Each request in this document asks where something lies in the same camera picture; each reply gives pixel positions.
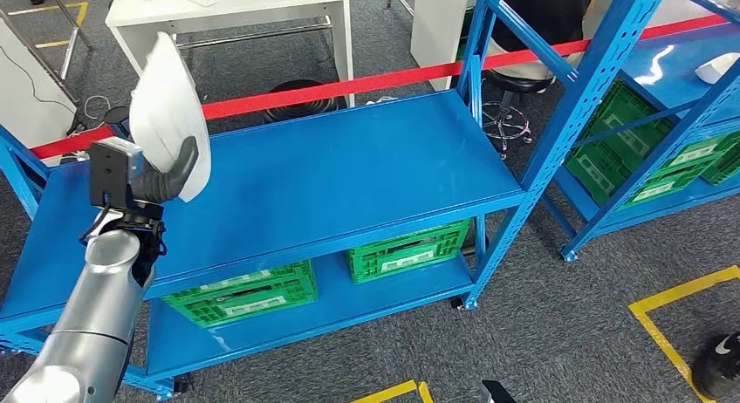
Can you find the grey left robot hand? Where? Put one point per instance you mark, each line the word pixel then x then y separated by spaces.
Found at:
pixel 167 183

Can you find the white curved plastic part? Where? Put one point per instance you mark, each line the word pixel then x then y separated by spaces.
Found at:
pixel 167 111
pixel 717 68

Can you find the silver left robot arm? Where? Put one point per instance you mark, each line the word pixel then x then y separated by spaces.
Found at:
pixel 98 308

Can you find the blue metal shelf rack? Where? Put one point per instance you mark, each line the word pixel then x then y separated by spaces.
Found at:
pixel 694 48
pixel 318 175

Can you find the black round base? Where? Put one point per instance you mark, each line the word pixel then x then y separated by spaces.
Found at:
pixel 300 114

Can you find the white panel board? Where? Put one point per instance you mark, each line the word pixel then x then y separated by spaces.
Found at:
pixel 29 100

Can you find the red barrier belt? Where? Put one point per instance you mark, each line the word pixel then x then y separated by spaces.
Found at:
pixel 347 88

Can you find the yellow floor tape square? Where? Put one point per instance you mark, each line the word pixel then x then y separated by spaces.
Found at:
pixel 387 393
pixel 639 308

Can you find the white cabinet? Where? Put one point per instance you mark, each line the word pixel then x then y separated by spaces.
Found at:
pixel 439 30

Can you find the black seat chrome stool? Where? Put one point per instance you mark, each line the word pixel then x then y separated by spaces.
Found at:
pixel 520 82

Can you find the black robot body piece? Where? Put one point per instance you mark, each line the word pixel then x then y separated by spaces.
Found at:
pixel 496 393

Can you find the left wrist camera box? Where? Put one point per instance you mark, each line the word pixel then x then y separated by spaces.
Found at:
pixel 110 175

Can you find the chrome stanchion post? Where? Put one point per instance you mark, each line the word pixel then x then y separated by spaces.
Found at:
pixel 115 116

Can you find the white table with metal rail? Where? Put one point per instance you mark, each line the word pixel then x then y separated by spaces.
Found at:
pixel 277 1

